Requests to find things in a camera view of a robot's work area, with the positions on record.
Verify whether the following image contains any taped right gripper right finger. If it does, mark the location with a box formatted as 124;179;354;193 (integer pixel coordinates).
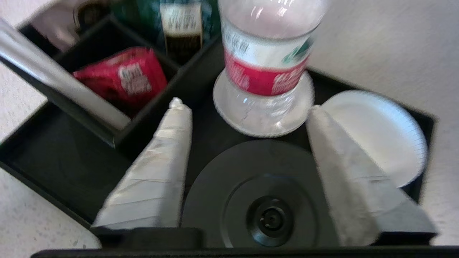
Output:
306;105;438;248

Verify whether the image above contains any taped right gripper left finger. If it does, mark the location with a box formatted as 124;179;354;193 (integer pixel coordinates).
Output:
91;97;193;230

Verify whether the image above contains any black round kettle base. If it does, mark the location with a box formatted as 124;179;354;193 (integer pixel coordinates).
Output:
181;140;341;248

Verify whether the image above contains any green tea packet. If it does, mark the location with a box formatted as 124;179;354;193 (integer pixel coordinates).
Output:
111;0;221;65

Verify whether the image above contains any clear water bottle red cap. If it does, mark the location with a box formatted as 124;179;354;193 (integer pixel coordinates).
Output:
217;0;327;133

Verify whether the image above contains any round white coaster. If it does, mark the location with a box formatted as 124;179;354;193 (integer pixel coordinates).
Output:
321;90;429;188
213;68;315;138

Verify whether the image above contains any black rectangular tray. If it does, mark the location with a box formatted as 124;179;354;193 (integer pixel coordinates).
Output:
0;68;436;248

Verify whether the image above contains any red sachet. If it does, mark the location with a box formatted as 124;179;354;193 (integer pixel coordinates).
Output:
73;47;168;111

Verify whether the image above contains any black organizer box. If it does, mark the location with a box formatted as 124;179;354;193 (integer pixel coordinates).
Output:
0;14;224;158

